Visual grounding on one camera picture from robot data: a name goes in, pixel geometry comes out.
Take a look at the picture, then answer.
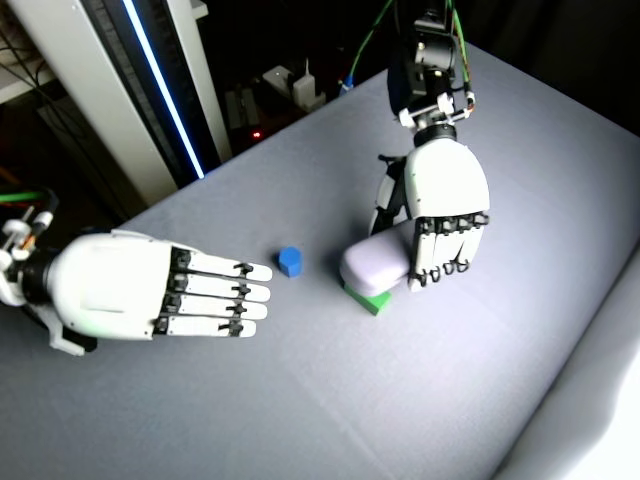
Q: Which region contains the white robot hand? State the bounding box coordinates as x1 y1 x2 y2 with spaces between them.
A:
47 228 274 357
368 137 491 294

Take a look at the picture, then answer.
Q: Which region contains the lilac glasses case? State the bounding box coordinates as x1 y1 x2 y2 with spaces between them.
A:
339 224 421 301

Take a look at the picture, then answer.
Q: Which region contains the blue hexagonal block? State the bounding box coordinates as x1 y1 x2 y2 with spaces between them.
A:
277 245 304 278

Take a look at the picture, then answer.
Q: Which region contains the green rectangular block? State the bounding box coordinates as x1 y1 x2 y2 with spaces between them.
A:
342 282 393 317

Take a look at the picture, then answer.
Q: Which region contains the tall white power adapter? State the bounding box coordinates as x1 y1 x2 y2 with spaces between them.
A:
292 58 327 114

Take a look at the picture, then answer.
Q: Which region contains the white column with blue light strip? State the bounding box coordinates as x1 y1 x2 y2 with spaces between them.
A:
7 0 234 206

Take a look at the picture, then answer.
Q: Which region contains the small white power adapter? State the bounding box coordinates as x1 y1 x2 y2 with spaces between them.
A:
263 65 295 96

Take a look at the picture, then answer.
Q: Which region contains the grey table cloth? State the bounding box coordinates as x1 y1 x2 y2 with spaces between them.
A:
0 42 640 480

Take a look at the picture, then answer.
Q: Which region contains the black power strip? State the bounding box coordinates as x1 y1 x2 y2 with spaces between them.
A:
224 88 261 132

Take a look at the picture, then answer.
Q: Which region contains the white shelf board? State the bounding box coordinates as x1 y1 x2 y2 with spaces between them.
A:
0 62 56 104

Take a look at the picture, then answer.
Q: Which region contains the green cable with blue plug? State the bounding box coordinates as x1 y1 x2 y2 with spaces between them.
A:
338 0 396 97

